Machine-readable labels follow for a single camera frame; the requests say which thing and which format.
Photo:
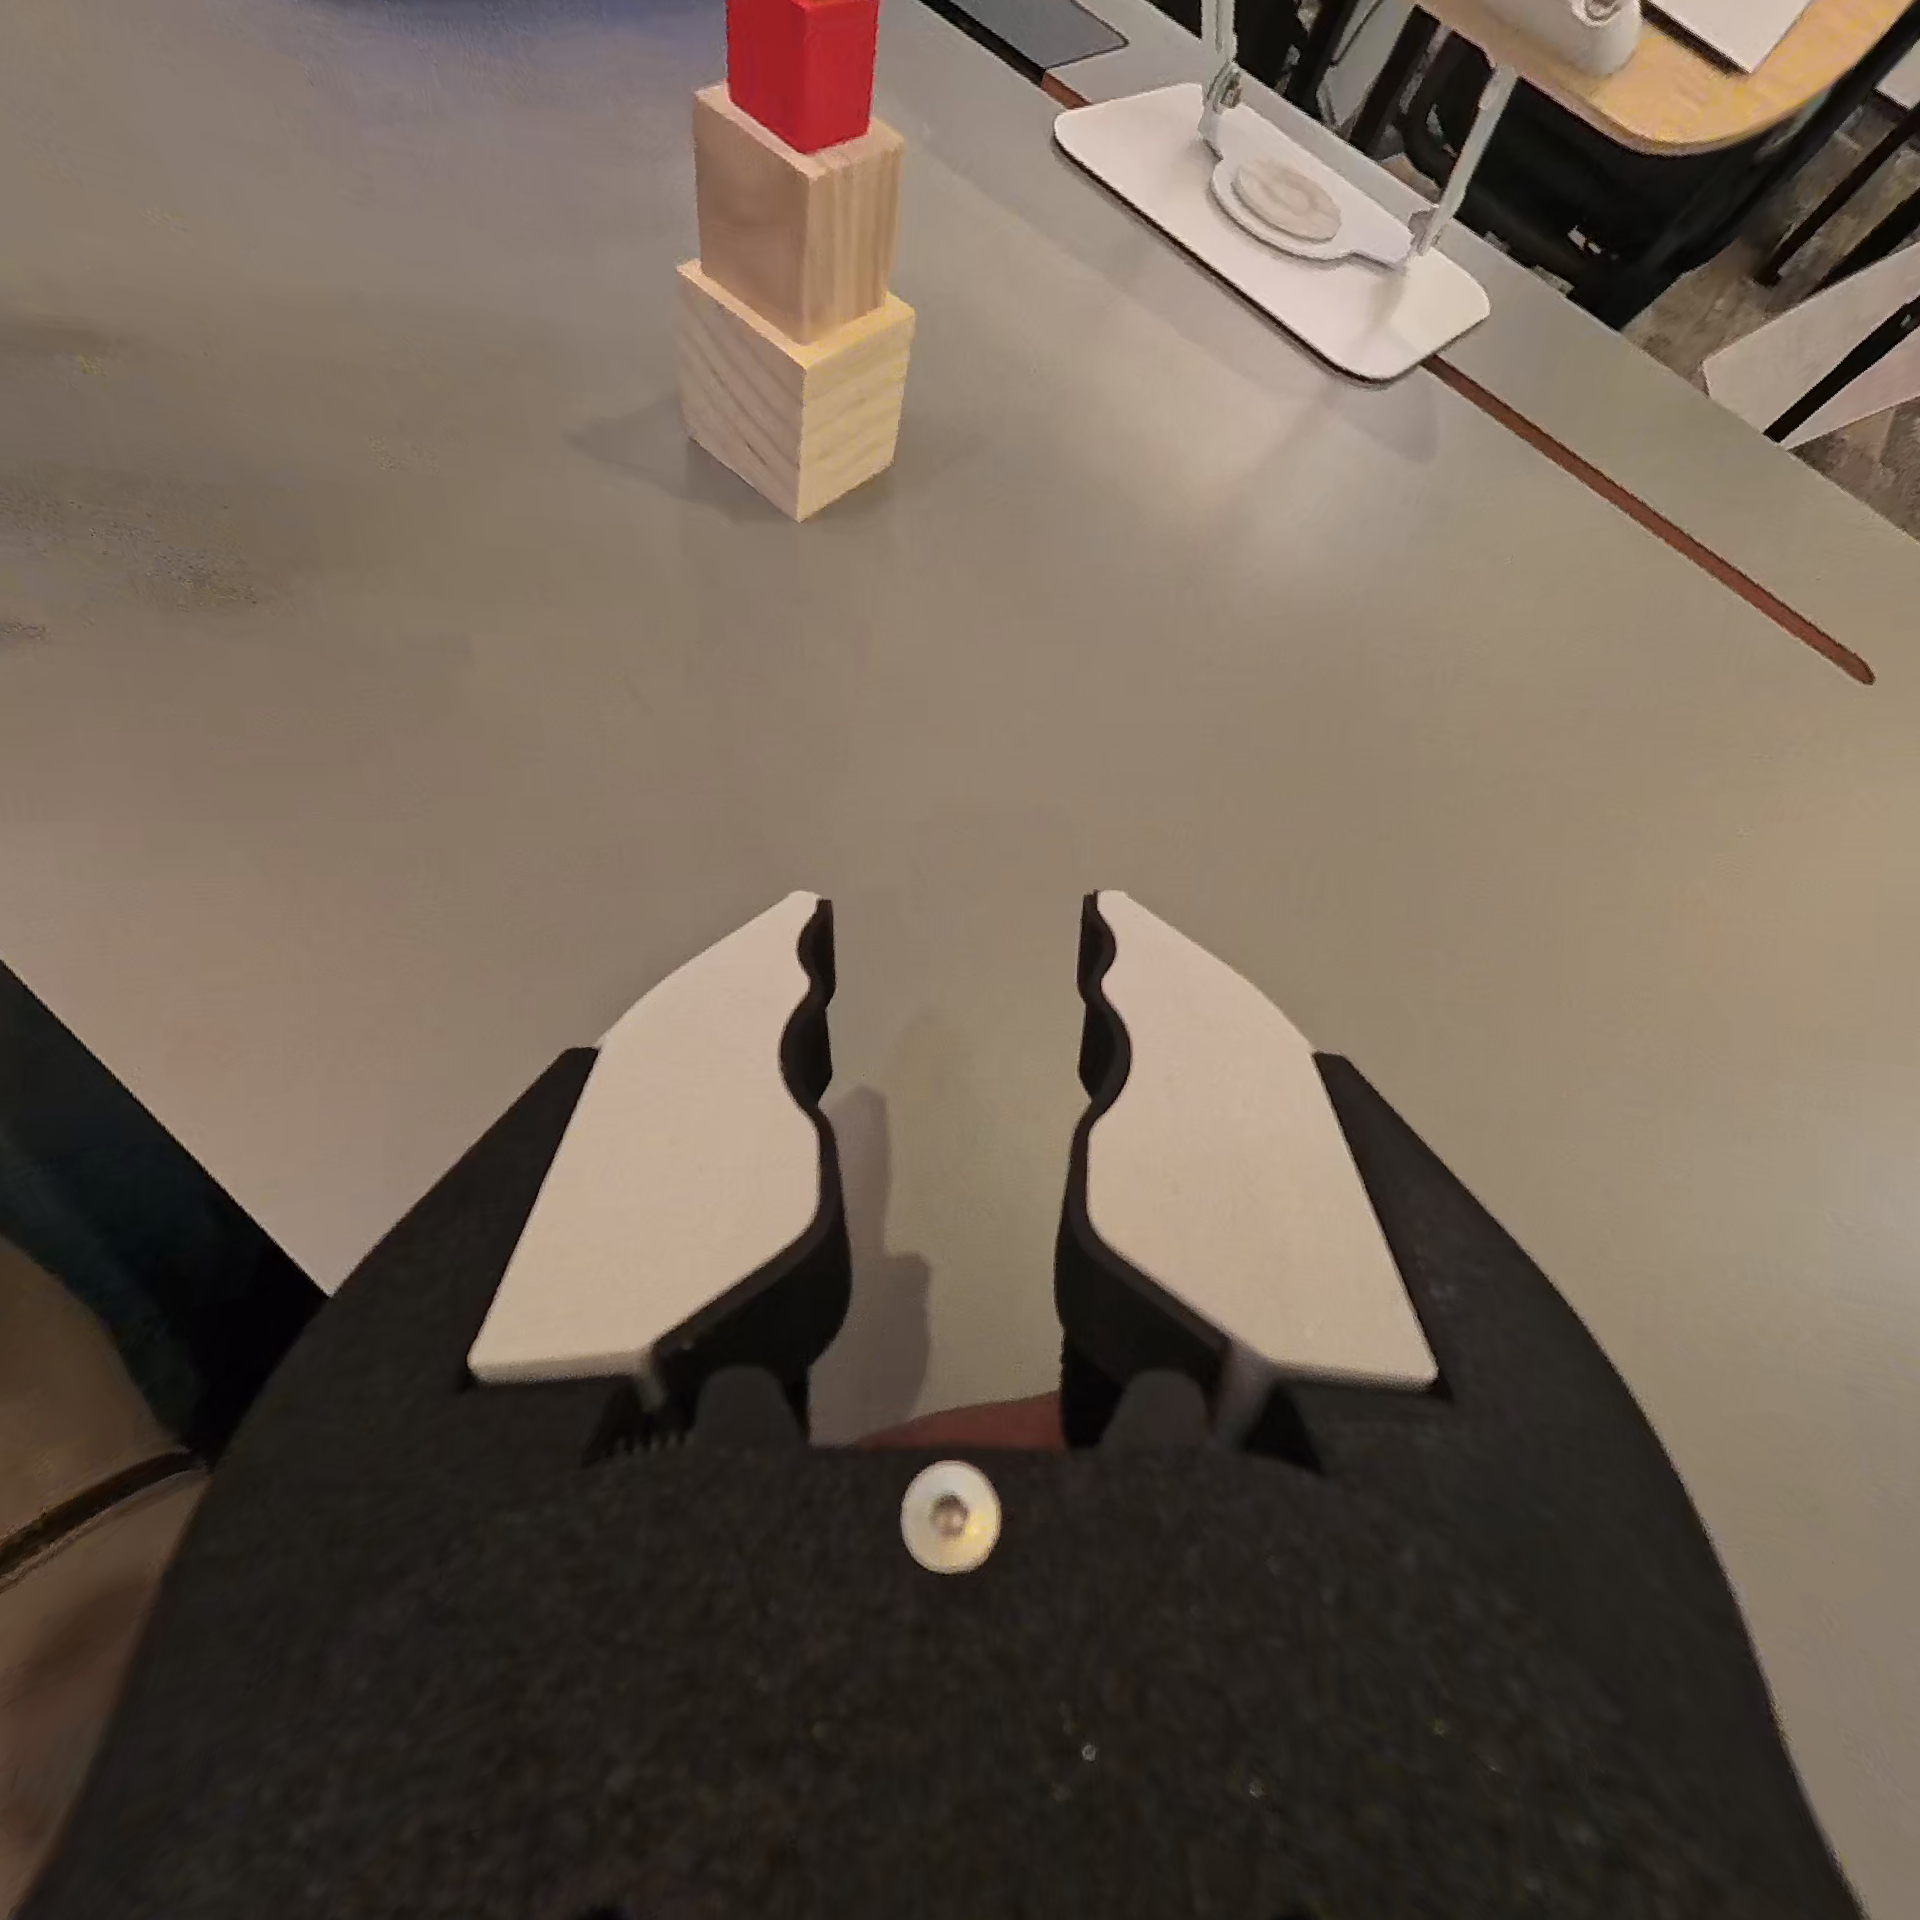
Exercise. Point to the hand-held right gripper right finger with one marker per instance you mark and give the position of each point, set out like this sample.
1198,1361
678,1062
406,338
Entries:
1247,1187

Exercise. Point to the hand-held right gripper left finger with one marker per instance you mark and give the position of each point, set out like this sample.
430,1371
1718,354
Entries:
662,1187

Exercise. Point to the large wooden cube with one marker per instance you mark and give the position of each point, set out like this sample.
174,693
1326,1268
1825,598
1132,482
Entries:
789,390

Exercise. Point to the medium wooden cube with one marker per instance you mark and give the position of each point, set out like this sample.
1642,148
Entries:
796,217

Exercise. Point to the red wooden cube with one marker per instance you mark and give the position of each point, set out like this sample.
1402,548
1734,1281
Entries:
804,60

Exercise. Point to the white folding stand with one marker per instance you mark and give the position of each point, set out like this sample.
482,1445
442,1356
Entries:
1261,226

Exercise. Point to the white slanted panel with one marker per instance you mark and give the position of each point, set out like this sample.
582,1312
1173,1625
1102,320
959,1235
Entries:
1833,346

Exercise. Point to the black office chair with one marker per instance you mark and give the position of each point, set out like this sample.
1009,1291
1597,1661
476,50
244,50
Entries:
1591,194

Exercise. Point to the wooden display board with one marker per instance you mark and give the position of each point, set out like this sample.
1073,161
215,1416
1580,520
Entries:
1711,92

